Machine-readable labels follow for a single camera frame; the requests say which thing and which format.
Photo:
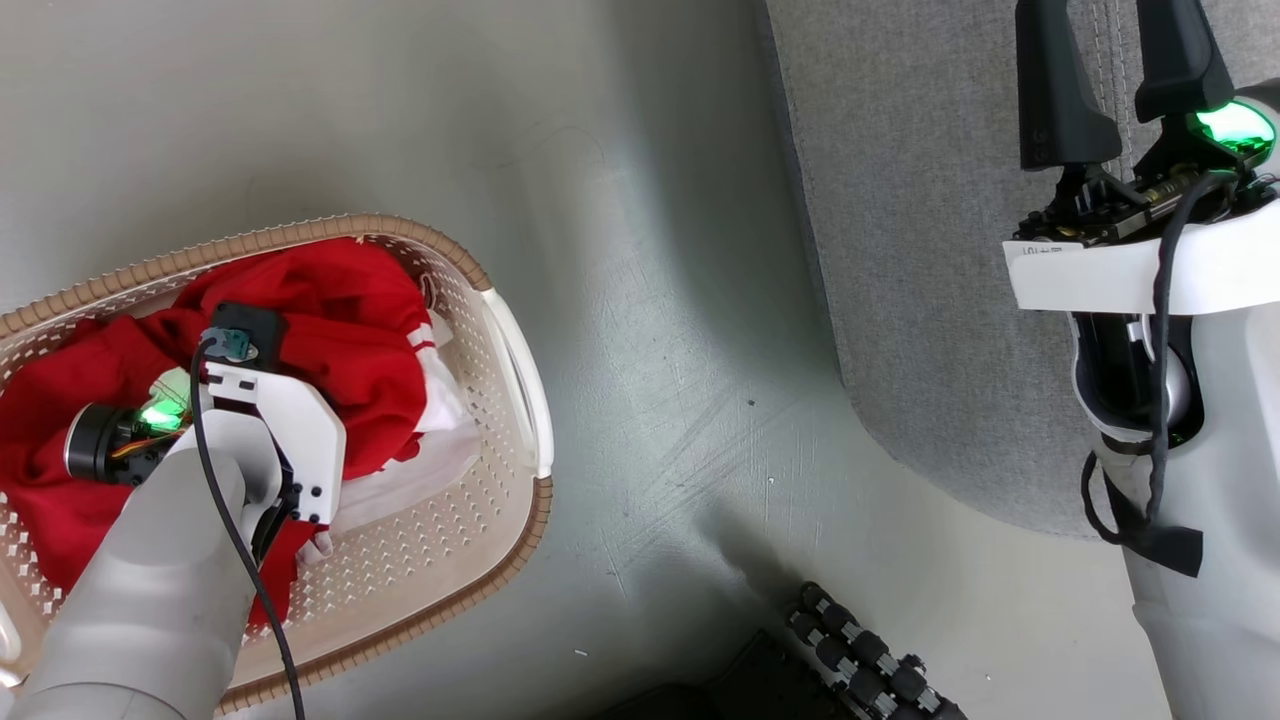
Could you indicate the red clothing with white trim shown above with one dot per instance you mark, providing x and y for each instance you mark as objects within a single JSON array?
[{"x": 340, "y": 300}]

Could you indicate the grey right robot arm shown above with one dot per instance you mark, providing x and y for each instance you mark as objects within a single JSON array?
[{"x": 1230, "y": 600}]

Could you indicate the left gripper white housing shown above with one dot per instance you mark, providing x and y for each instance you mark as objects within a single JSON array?
[{"x": 290, "y": 430}]

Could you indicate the black roller wheel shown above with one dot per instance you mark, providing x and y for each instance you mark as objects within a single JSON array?
[{"x": 860, "y": 650}]

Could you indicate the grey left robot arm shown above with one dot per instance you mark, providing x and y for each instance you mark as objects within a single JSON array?
[{"x": 150, "y": 600}]

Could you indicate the cream perforated laundry basket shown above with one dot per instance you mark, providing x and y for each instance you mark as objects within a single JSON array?
[{"x": 450, "y": 560}]

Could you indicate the grey fabric sofa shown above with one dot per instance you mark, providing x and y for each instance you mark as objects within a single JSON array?
[{"x": 930, "y": 250}]

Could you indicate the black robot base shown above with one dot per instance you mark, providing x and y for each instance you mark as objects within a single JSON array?
[{"x": 740, "y": 690}]

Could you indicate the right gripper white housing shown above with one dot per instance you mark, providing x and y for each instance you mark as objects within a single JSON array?
[{"x": 1100, "y": 270}]

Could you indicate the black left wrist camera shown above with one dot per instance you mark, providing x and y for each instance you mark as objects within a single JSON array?
[{"x": 250, "y": 325}]

